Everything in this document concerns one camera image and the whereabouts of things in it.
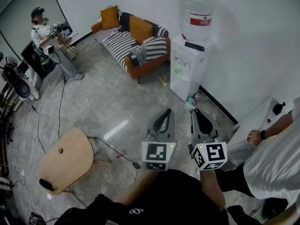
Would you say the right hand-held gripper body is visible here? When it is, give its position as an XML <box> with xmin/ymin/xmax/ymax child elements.
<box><xmin>188</xmin><ymin>135</ymin><xmax>228</xmax><ymax>172</ymax></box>

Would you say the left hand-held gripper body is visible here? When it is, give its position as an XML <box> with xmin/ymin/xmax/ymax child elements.
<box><xmin>141</xmin><ymin>131</ymin><xmax>178</xmax><ymax>172</ymax></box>

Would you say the person's right forearm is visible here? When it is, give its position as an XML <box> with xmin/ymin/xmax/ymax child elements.
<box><xmin>199</xmin><ymin>169</ymin><xmax>227</xmax><ymax>212</ymax></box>

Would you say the person's left forearm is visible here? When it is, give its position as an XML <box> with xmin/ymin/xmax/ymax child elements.
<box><xmin>114</xmin><ymin>169</ymin><xmax>165</xmax><ymax>206</ymax></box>

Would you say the white container with teal lid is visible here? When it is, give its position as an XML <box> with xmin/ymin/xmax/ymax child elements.
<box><xmin>186</xmin><ymin>97</ymin><xmax>196</xmax><ymax>113</ymax></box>

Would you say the white desk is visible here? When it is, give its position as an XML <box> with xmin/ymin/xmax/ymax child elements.
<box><xmin>226</xmin><ymin>96</ymin><xmax>300</xmax><ymax>171</ymax></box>

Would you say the person's black shirt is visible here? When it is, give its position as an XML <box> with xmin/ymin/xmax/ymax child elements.
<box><xmin>53</xmin><ymin>169</ymin><xmax>258</xmax><ymax>225</ymax></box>

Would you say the white water dispenser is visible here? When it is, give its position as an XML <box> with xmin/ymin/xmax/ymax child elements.
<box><xmin>170</xmin><ymin>34</ymin><xmax>213</xmax><ymax>102</ymax></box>

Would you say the orange sofa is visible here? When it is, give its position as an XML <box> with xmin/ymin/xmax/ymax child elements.
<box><xmin>91</xmin><ymin>5</ymin><xmax>172</xmax><ymax>84</ymax></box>

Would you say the black desk device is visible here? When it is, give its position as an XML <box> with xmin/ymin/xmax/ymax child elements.
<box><xmin>272</xmin><ymin>101</ymin><xmax>286</xmax><ymax>116</ymax></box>

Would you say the patterned grey cloth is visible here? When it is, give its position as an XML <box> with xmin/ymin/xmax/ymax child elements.
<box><xmin>129</xmin><ymin>45</ymin><xmax>147</xmax><ymax>67</ymax></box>

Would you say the black white striped cushion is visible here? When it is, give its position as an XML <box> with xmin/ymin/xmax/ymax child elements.
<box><xmin>145</xmin><ymin>37</ymin><xmax>168</xmax><ymax>62</ymax></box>

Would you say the round wooden table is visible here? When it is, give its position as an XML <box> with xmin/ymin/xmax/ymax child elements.
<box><xmin>37</xmin><ymin>128</ymin><xmax>113</xmax><ymax>196</ymax></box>

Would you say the black white striped blanket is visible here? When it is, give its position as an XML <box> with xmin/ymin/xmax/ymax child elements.
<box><xmin>93</xmin><ymin>10</ymin><xmax>169</xmax><ymax>67</ymax></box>

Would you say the orange cushion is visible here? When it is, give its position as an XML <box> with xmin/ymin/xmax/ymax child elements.
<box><xmin>129</xmin><ymin>15</ymin><xmax>154</xmax><ymax>43</ymax></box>
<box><xmin>100</xmin><ymin>5</ymin><xmax>121</xmax><ymax>31</ymax></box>

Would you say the small black device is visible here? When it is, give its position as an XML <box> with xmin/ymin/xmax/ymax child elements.
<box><xmin>39</xmin><ymin>178</ymin><xmax>58</xmax><ymax>192</ymax></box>

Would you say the clear water jug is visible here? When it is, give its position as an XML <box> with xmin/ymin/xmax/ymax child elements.
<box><xmin>178</xmin><ymin>0</ymin><xmax>215</xmax><ymax>42</ymax></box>

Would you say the small wooden side table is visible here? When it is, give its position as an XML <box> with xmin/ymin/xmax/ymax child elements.
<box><xmin>58</xmin><ymin>36</ymin><xmax>79</xmax><ymax>60</ymax></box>

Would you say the black cabinet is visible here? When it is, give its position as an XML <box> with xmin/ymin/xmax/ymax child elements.
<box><xmin>21</xmin><ymin>40</ymin><xmax>57</xmax><ymax>80</ymax></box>

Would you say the black fan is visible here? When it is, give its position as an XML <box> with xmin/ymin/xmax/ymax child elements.
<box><xmin>3</xmin><ymin>63</ymin><xmax>31</xmax><ymax>98</ymax></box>

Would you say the black cable with adapter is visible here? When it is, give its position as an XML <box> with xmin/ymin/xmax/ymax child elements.
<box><xmin>87</xmin><ymin>136</ymin><xmax>142</xmax><ymax>181</ymax></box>

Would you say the black floor cable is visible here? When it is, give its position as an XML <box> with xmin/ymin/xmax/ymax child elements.
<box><xmin>57</xmin><ymin>52</ymin><xmax>68</xmax><ymax>141</ymax></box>
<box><xmin>22</xmin><ymin>97</ymin><xmax>48</xmax><ymax>155</ymax></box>

